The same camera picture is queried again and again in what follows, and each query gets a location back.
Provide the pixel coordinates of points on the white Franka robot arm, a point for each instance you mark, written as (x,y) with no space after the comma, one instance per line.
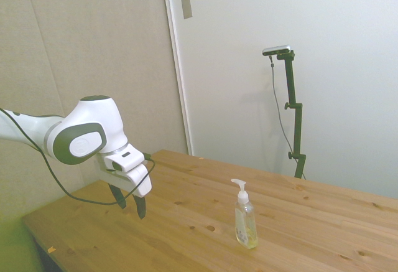
(93,119)

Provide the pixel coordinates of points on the clear yellow sanitizer pump bottle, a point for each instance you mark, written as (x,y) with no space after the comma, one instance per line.
(245,222)

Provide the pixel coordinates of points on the grey wall plate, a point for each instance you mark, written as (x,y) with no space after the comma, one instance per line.
(186,7)

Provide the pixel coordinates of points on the white door frame strip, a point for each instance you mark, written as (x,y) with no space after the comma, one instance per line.
(178,66)

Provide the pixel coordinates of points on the silver exterior camera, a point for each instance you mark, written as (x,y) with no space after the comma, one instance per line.
(277,50)

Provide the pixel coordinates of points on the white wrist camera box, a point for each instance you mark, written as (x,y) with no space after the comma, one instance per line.
(124,160)

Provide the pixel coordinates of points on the black camera stand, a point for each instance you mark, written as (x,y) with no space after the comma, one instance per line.
(295,119)

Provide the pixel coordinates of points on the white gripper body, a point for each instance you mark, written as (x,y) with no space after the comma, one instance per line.
(136,181)

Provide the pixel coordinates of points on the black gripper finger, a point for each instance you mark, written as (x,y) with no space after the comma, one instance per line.
(118,197)
(140,206)

